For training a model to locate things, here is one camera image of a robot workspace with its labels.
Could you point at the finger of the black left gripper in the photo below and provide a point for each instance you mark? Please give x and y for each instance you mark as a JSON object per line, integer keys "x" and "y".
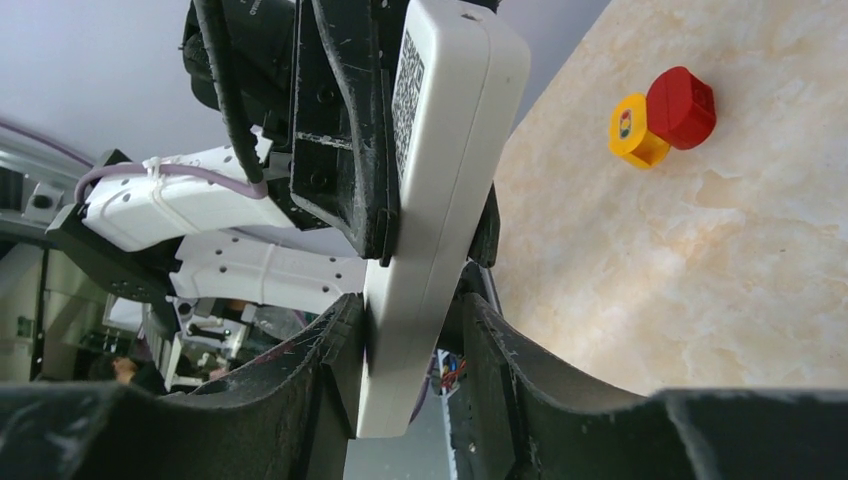
{"x": 484, "y": 246}

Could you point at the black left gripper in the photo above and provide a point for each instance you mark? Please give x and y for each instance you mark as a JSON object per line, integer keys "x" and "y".
{"x": 343, "y": 169}

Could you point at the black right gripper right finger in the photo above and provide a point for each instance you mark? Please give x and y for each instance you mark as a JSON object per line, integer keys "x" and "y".
{"x": 539, "y": 417}

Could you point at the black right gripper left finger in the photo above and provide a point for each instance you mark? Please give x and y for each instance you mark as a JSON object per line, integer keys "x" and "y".
{"x": 288, "y": 414}

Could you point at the white remote control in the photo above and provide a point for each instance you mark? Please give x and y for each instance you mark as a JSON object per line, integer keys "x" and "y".
{"x": 461, "y": 75}

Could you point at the yellow traffic light toy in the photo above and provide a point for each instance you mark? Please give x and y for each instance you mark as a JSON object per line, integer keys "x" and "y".
{"x": 629, "y": 137}

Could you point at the red oval toy block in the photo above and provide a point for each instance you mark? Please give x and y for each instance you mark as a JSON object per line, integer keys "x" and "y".
{"x": 681, "y": 109}

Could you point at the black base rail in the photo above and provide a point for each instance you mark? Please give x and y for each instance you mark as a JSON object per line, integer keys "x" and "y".
{"x": 449, "y": 378}

